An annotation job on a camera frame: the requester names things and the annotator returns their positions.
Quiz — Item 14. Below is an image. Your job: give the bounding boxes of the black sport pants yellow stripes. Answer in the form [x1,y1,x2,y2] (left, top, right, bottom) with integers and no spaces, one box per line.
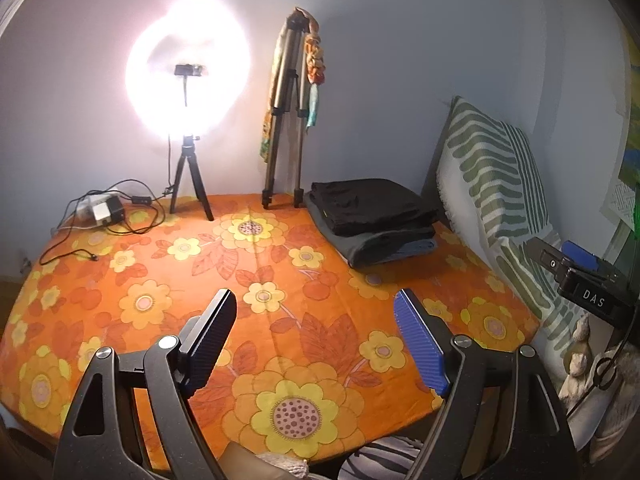
[308,178,436,236]

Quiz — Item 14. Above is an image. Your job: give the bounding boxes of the orange floral bed sheet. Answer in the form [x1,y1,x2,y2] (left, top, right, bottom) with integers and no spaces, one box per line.
[1,195,538,460]

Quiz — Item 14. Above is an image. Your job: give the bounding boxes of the folded dark grey clothes stack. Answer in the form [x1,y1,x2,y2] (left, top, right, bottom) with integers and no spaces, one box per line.
[304,193,437,269]

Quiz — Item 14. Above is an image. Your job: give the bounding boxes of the green striped white pillow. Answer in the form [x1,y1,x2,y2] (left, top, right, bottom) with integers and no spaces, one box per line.
[436,96,584,360]

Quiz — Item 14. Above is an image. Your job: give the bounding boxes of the white charger adapter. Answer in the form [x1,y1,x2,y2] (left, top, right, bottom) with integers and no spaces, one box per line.
[90,202,112,226]

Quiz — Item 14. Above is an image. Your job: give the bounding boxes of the black charger adapter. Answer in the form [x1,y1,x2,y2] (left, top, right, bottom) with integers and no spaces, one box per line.
[105,195,125,224]

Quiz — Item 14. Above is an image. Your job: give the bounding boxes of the white power strip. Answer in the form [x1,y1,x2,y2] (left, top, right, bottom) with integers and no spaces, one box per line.
[76,190,120,218]

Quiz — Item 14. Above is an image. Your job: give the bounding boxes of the tall silver tripod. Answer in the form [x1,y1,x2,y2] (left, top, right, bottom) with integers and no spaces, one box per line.
[260,6,310,209]

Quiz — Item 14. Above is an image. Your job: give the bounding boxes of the colourful cloth on tripod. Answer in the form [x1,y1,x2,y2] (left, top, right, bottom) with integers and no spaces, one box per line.
[260,6,326,162]

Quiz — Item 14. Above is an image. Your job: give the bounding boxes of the black cable with inline remote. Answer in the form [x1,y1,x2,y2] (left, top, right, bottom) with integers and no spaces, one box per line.
[38,136,181,266]

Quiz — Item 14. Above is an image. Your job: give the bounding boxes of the bright ring light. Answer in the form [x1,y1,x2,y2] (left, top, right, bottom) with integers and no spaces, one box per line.
[124,0,252,139]

